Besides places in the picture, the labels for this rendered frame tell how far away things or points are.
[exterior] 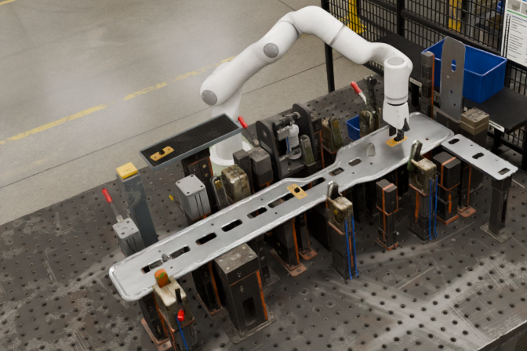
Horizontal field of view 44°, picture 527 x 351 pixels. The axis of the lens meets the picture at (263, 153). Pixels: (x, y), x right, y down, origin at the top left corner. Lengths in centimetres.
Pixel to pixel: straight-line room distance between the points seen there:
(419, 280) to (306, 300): 41
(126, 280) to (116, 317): 34
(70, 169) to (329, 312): 263
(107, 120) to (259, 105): 113
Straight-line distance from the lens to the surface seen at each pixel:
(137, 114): 495
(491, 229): 264
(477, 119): 261
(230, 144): 286
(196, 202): 232
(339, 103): 338
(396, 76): 238
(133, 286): 219
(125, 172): 238
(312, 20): 238
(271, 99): 480
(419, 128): 266
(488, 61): 286
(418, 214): 256
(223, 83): 264
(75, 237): 293
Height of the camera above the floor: 253
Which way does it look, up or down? 36 degrees down
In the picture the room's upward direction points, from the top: 9 degrees counter-clockwise
